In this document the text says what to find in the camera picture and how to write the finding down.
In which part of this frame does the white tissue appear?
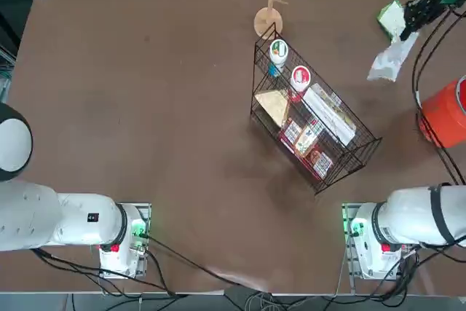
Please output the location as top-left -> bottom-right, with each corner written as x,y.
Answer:
366,31 -> 420,82

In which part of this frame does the green tissue pack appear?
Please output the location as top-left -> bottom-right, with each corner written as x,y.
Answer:
376,0 -> 408,43

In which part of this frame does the orange round bin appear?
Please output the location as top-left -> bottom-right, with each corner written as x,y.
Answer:
416,74 -> 466,149

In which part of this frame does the white cup red lid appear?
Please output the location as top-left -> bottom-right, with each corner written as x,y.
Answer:
289,65 -> 313,104

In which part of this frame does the long white box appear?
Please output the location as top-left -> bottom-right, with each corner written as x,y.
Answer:
301,83 -> 358,146

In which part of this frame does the white cup green orange lid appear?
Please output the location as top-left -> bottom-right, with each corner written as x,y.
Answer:
268,38 -> 290,78

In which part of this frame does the wooden mug tree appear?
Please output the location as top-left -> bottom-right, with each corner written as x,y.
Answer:
253,0 -> 289,41

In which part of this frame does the small blue white box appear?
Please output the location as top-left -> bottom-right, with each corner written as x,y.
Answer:
307,117 -> 325,135

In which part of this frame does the tan green snack box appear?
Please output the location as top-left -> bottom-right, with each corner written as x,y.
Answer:
293,125 -> 322,158

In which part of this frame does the tan triangular board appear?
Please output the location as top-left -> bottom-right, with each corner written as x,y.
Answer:
253,88 -> 292,128

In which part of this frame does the red patterned snack box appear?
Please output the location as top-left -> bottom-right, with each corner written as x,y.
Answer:
278,118 -> 304,146

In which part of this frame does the red white cookie packet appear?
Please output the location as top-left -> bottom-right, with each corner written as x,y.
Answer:
304,145 -> 334,181

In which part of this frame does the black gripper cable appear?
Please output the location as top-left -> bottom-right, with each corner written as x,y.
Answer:
411,7 -> 466,186

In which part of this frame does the black wire shelf rack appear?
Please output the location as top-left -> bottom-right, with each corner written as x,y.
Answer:
249,22 -> 383,196

